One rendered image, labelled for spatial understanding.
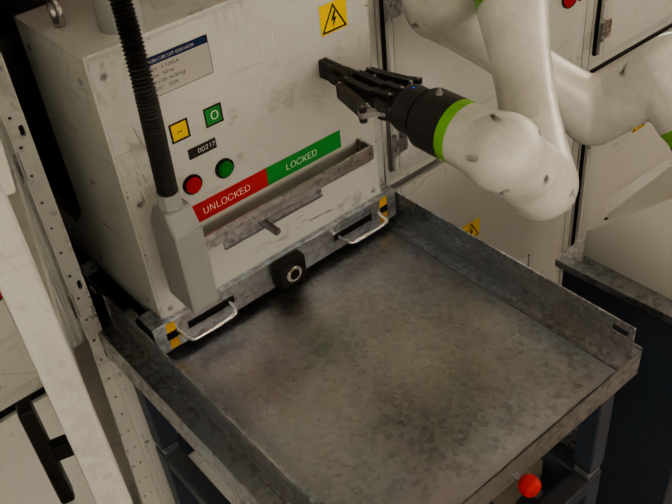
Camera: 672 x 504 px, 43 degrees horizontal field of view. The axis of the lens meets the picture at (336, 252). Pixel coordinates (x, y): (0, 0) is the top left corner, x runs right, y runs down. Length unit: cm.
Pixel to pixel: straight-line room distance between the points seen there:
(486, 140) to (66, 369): 61
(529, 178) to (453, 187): 87
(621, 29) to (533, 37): 100
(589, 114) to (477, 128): 60
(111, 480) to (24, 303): 23
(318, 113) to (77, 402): 79
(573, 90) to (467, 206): 50
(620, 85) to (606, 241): 29
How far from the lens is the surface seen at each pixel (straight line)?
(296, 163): 144
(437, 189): 195
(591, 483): 167
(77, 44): 122
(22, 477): 165
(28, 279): 69
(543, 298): 147
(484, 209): 213
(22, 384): 152
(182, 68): 124
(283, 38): 133
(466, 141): 113
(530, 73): 130
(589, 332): 144
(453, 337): 143
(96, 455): 83
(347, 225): 157
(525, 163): 112
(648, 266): 167
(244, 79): 131
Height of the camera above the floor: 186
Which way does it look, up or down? 39 degrees down
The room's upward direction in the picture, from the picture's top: 7 degrees counter-clockwise
